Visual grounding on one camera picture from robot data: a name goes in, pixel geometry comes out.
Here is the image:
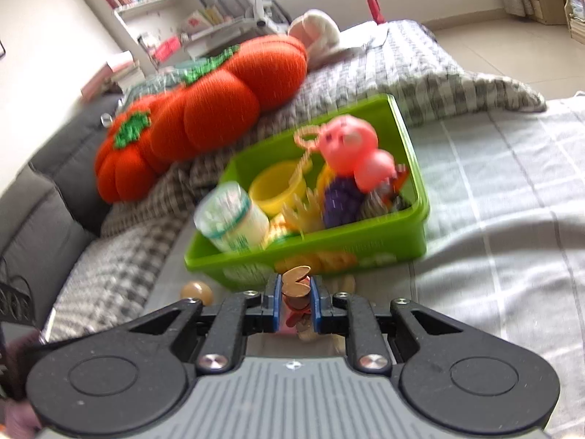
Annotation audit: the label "small brown figurine toy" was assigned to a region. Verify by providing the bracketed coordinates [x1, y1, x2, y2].
[282, 264, 317, 342]

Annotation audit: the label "cream toy coral piece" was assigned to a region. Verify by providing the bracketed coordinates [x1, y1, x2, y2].
[282, 188, 324, 235]

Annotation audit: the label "purple toy grapes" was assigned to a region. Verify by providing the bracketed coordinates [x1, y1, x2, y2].
[323, 176, 366, 229]

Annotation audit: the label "leopard hair clip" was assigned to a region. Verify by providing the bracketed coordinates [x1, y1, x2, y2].
[358, 165, 411, 220]

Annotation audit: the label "yellow toy pot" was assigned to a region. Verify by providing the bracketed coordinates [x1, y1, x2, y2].
[248, 161, 306, 217]

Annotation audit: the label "pink rubber pig toy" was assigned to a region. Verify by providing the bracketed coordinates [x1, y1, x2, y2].
[294, 115, 399, 193]

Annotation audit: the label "cotton swab jar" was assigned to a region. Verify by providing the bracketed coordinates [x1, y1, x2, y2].
[193, 181, 270, 252]

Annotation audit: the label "green plastic cookie box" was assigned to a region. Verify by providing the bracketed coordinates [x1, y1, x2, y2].
[184, 96, 429, 290]

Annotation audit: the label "small orange pumpkin pillow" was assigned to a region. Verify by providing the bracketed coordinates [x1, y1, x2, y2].
[94, 96, 170, 204]

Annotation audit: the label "large orange pumpkin pillow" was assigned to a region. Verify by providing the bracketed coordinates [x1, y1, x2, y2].
[151, 35, 307, 162]

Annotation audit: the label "grey sofa backrest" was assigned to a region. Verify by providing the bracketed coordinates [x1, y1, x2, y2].
[1, 94, 121, 326]

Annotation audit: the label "grey checkered blanket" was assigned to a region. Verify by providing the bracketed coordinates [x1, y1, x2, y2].
[45, 19, 547, 344]

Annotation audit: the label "stack of books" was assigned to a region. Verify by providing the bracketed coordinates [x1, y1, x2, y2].
[81, 61, 146, 101]

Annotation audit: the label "white plush toy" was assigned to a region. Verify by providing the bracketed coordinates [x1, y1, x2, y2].
[287, 9, 341, 70]

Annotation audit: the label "red phone stand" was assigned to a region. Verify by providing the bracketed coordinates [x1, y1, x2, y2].
[366, 0, 386, 25]

